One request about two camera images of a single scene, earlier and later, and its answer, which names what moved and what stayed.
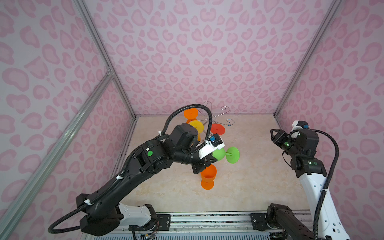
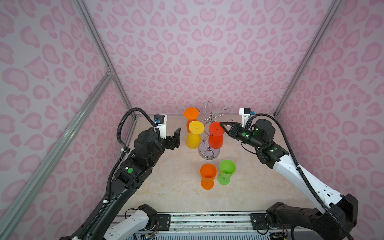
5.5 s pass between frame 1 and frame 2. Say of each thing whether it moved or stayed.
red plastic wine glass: stayed
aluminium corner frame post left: stayed
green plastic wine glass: moved
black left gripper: moved
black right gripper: moved
